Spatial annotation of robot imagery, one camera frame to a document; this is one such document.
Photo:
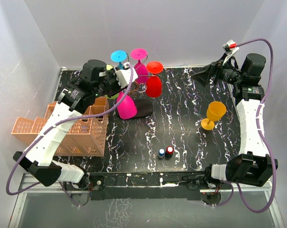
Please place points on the red capped small bottle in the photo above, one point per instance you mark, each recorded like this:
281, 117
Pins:
169, 152

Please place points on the orange plastic wine glass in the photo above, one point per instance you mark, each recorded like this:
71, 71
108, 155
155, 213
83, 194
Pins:
215, 112

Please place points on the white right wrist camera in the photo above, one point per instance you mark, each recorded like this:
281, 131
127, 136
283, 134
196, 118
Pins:
230, 49

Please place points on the peach plastic basket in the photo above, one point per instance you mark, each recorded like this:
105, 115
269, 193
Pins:
85, 138

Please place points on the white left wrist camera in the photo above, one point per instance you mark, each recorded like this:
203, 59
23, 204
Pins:
123, 75

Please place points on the metal wine glass rack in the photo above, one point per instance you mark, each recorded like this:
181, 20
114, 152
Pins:
144, 106

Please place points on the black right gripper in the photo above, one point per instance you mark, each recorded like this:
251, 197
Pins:
205, 76

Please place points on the green plastic wine glass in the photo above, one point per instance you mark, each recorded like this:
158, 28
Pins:
111, 84

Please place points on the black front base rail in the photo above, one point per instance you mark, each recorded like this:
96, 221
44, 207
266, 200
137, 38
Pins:
189, 185

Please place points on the magenta plastic wine glass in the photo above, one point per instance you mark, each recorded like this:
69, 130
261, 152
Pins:
141, 56

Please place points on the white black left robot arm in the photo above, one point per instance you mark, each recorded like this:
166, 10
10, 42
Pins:
94, 81

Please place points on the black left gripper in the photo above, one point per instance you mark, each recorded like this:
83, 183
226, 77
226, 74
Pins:
112, 74

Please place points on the blue plastic wine glass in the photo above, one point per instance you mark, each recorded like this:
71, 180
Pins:
118, 57

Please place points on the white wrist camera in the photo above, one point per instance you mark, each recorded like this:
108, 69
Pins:
123, 75
230, 49

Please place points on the blue capped small bottle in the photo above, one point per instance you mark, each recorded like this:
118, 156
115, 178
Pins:
161, 153

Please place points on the red plastic wine glass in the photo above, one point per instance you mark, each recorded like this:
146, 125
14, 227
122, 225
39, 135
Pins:
154, 84

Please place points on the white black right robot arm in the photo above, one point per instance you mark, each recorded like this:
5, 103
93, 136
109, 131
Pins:
253, 165

